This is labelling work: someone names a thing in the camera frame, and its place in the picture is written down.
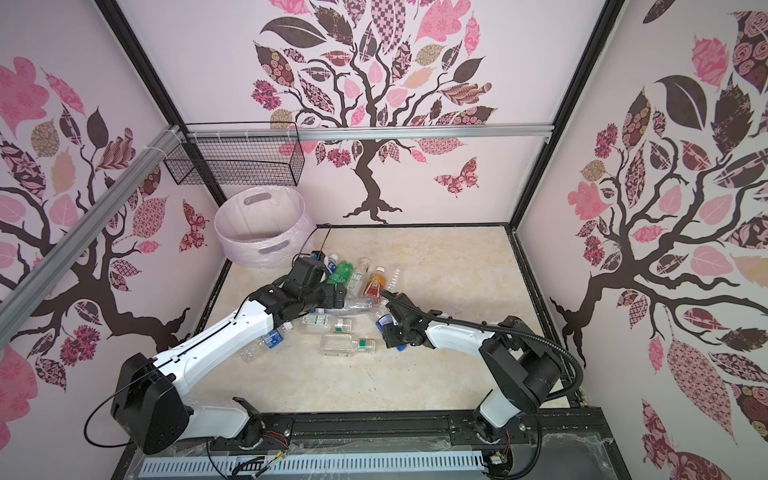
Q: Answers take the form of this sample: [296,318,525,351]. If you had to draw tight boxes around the blue label bottle near bin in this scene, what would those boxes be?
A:
[326,254,340,273]

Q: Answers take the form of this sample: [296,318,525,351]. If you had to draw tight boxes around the blue label bottle lower left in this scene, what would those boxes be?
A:
[238,323,293,363]

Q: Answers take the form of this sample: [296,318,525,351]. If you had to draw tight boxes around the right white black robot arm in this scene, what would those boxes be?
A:
[381,292,567,443]

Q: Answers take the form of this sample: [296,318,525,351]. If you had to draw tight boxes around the white slotted cable duct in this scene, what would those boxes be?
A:
[136,451,485,479]

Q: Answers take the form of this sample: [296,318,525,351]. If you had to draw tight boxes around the aluminium rail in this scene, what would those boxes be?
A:
[0,127,181,349]
[186,123,554,141]

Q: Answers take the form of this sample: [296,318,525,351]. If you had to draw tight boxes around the clear bottle green label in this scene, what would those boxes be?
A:
[347,257,370,298]

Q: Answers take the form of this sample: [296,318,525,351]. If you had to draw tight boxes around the pink plastic bin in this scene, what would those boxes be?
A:
[213,186,316,269]

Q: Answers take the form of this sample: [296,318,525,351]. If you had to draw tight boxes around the black corrugated cable conduit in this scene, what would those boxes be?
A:
[381,290,586,403]

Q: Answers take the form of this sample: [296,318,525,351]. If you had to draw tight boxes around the aluminium rail back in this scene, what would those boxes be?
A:
[186,123,554,141]

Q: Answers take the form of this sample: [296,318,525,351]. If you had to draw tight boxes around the aluminium rail left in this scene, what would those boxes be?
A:
[0,127,181,349]

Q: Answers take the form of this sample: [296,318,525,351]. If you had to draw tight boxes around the black wire basket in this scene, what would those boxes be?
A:
[164,120,305,187]

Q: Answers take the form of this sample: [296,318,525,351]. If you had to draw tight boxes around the orange red drink bottle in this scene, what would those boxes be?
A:
[363,266,387,299]

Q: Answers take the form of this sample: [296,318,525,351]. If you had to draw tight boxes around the blue label bottle blue cap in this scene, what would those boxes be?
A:
[376,314,407,351]

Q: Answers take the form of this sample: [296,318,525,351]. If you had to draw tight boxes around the clear square bottle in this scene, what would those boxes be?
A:
[298,313,353,335]
[320,333,376,357]

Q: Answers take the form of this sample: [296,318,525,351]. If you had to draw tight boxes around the long clear crushed bottle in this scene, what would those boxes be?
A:
[312,297,377,316]

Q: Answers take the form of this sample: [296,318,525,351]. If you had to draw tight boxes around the light green bottle yellow cap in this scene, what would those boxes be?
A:
[328,260,355,285]

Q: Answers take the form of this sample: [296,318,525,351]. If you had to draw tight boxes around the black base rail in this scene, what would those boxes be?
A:
[111,408,630,479]

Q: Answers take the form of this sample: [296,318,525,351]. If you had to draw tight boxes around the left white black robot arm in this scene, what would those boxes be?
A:
[110,257,347,455]

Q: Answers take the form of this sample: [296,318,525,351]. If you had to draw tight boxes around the clear ribbed bottle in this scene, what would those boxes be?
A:
[386,266,404,292]

